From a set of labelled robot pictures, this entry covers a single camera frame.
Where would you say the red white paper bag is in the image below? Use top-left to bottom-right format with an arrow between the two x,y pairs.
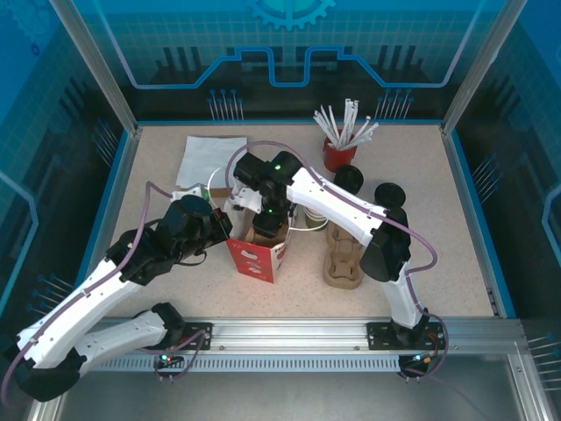
205,166 -> 328,284

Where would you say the stack of green paper cups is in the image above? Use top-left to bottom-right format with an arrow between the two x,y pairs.
297,205 -> 330,232

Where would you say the white paper napkin stack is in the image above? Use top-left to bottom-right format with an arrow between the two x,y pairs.
175,134 -> 249,189

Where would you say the red straw holder cup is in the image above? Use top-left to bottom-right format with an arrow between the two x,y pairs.
323,134 -> 359,173

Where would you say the stack of black cup lids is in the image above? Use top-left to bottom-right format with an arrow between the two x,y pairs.
335,165 -> 365,194

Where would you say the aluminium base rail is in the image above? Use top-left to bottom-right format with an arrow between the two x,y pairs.
98,314 -> 525,352

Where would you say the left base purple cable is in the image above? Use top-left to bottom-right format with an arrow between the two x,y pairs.
144,326 -> 212,383

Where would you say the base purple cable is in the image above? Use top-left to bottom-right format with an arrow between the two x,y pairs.
144,326 -> 212,383
398,313 -> 451,383

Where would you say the grey slotted cable duct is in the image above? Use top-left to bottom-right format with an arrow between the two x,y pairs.
94,355 -> 407,374

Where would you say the aluminium frame post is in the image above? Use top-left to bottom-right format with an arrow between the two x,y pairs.
48,0 -> 144,135
441,0 -> 530,135

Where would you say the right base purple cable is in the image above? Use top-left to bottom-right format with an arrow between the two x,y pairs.
398,313 -> 451,383

